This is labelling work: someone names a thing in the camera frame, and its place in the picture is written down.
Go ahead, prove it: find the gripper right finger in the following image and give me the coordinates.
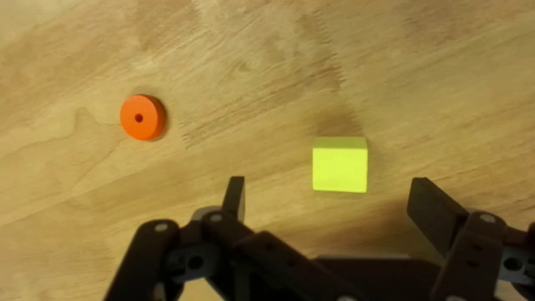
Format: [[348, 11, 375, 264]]
[[407, 177, 535, 301]]

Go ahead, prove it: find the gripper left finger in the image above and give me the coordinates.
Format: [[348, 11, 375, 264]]
[[104, 176, 356, 301]]

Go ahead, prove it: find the orange round wooden block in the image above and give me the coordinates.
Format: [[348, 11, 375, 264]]
[[120, 94, 167, 141]]

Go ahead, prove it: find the yellow-green wooden cube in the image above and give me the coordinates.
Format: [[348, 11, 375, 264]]
[[312, 137, 369, 194]]

